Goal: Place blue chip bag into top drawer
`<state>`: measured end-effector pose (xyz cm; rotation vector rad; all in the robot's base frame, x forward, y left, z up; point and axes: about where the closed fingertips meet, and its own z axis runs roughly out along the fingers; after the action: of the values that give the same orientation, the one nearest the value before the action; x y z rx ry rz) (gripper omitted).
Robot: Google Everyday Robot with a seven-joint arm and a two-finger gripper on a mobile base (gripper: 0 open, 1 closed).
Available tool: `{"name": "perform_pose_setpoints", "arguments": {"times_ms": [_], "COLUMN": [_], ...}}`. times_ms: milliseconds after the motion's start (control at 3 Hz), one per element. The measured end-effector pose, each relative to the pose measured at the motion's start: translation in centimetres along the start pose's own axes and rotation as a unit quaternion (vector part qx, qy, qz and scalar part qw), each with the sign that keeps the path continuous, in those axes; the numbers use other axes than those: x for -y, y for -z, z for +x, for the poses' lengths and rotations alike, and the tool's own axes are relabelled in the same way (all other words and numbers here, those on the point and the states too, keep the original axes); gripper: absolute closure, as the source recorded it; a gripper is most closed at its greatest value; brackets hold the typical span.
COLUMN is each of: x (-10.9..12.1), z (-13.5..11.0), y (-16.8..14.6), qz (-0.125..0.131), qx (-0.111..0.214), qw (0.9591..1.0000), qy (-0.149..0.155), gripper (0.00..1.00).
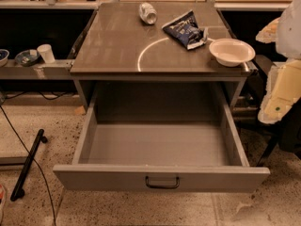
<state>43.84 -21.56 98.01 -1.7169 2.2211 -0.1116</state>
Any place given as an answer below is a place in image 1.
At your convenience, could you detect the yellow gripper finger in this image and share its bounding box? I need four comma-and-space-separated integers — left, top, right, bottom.
256, 18, 279, 43
258, 60, 301, 124

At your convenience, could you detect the blue chip bag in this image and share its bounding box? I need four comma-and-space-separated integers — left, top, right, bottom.
162, 10, 208, 50

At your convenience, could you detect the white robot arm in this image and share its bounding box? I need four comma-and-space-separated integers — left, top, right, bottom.
256, 0, 301, 124

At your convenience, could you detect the grey cabinet with top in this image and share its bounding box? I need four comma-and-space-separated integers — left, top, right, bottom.
71, 2, 250, 107

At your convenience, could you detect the open grey top drawer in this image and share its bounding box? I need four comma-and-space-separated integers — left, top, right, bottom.
54, 82, 270, 192

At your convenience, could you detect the white bowl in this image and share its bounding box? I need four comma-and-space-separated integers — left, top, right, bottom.
209, 39, 256, 67

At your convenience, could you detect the black chair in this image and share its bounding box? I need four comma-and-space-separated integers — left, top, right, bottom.
239, 56, 301, 167

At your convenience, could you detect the grey side shelf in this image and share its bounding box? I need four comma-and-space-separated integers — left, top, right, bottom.
0, 59, 73, 80

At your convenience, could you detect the white paper cup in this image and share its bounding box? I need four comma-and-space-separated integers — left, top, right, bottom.
37, 44, 55, 63

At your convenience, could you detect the blue patterned bowl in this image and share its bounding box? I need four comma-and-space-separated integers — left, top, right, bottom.
15, 49, 40, 67

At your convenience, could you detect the bowl at left edge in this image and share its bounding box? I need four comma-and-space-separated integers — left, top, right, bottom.
0, 49, 9, 67

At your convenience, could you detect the black bar on floor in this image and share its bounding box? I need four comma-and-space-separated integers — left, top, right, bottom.
10, 129, 48, 202

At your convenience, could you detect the black drawer handle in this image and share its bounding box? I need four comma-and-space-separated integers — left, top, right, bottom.
145, 176, 180, 189

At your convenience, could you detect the black cable on floor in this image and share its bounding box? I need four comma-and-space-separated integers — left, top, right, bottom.
0, 105, 57, 226

